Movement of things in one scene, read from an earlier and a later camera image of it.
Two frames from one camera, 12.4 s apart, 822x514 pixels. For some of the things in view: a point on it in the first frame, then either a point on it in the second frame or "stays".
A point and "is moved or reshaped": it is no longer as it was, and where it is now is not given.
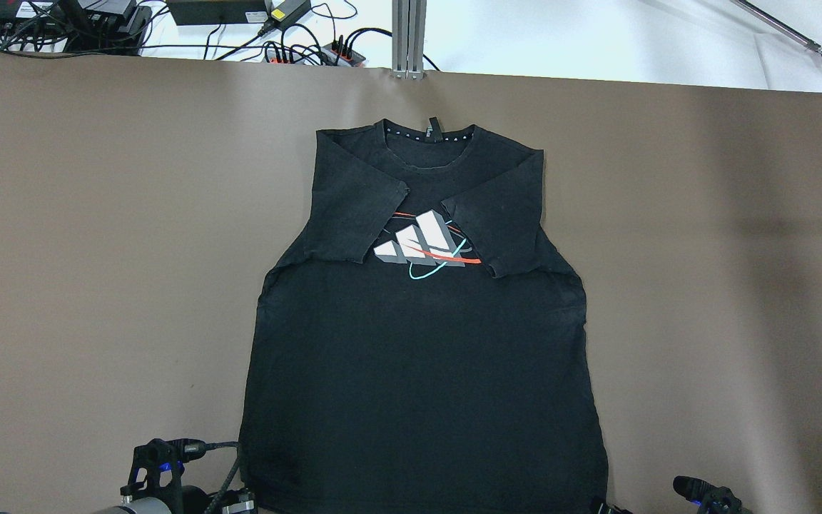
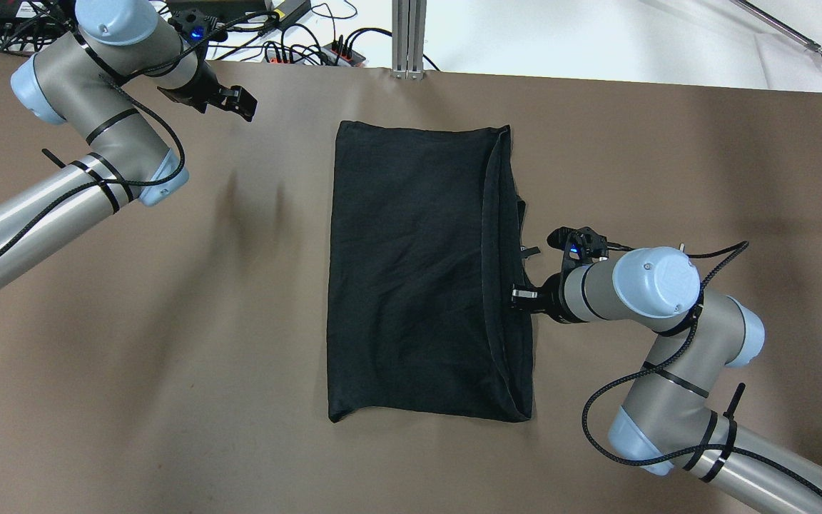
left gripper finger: (241, 501) -> (235, 91)
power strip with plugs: (334, 53) stays
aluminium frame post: (408, 38) stays
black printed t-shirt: (424, 347) is moved or reshaped
